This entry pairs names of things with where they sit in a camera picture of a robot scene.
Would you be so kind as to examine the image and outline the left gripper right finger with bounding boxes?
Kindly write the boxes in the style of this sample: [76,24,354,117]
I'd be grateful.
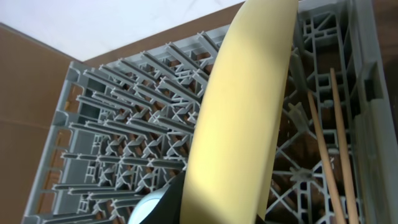
[255,215,266,224]

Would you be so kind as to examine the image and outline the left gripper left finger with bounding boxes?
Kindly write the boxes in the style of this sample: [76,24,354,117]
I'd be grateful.
[146,171,186,224]

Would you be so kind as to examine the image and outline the light blue bowl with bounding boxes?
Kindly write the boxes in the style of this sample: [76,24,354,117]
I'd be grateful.
[127,187,168,224]

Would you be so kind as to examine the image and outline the yellow plate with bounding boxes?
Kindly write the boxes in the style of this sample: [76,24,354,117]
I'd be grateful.
[180,0,299,223]

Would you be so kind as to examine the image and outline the grey plastic dishwasher rack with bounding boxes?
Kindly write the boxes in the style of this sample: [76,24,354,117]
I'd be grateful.
[22,1,397,223]

